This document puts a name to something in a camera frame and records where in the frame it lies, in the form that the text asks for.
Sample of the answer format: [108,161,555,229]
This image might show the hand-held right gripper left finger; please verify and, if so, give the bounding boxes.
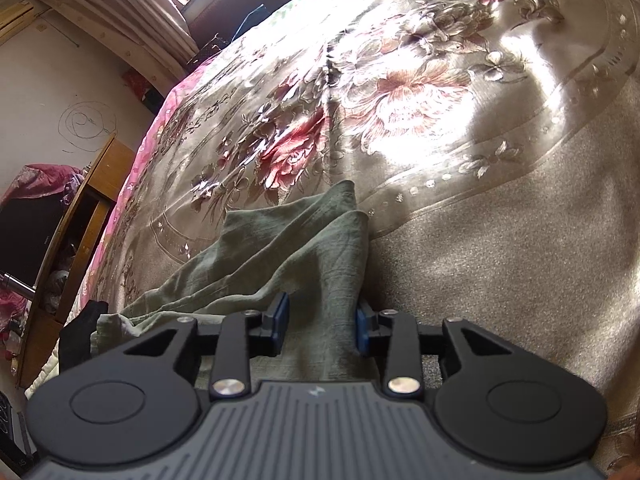
[124,292,291,401]

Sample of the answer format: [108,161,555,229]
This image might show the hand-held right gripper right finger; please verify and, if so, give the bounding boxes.
[355,300,506,401]

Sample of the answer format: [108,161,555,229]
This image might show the green pants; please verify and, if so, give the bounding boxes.
[90,179,382,397]

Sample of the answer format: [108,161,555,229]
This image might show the floral satin bedspread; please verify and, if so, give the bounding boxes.
[20,0,640,480]

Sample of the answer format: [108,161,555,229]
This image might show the black cloth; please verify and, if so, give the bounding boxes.
[58,299,110,374]

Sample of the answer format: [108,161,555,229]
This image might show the wooden cabinet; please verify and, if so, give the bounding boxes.
[17,132,137,389]

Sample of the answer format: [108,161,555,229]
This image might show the metal tube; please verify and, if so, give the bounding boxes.
[0,270,37,297]

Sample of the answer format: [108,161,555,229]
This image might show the black television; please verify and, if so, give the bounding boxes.
[0,199,62,292]

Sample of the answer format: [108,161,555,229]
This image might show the red hanging cloth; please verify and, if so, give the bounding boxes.
[122,67,167,112]

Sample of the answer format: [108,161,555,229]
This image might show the pink crumpled cloth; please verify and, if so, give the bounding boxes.
[0,162,94,207]

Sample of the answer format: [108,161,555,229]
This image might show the beige curtain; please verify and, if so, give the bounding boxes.
[30,0,202,97]

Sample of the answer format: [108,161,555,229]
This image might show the blue cord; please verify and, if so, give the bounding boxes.
[231,4,267,42]

